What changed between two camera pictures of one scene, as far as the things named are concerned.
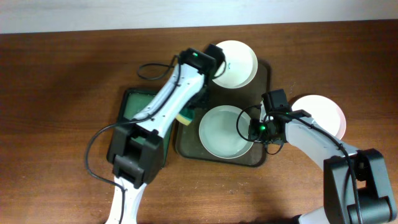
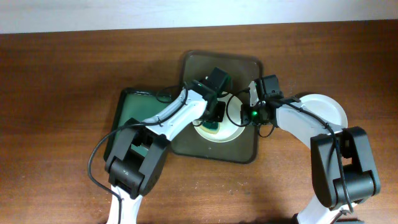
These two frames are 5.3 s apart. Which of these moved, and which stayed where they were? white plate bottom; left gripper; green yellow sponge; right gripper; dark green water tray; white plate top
Moved: white plate top; left gripper; right gripper; green yellow sponge
Stayed: dark green water tray; white plate bottom
